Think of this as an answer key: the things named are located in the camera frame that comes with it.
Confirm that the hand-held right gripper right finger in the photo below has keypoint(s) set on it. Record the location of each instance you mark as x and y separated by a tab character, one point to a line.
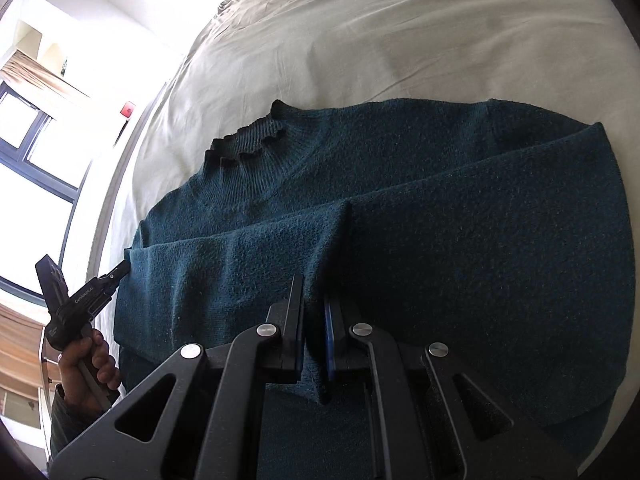
330	340

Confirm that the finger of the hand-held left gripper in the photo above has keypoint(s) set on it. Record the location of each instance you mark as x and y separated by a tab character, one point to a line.
116	274

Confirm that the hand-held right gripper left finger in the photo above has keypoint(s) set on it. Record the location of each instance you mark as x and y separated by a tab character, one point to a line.
299	332

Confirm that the dark teal knit sweater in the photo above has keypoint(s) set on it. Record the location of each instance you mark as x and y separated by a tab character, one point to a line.
425	200

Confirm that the person's left forearm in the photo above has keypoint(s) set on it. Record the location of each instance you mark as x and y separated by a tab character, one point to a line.
65	427

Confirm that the person's left hand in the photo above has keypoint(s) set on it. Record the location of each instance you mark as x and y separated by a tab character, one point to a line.
85	375

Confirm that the dark framed window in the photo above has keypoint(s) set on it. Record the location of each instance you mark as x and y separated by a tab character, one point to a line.
35	160

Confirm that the small red box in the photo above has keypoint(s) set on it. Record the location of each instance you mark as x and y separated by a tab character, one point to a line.
127	109

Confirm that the brown curtain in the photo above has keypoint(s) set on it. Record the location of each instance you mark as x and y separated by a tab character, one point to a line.
45	77

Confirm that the bed with beige sheet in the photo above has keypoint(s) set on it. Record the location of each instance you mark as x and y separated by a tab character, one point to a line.
400	35

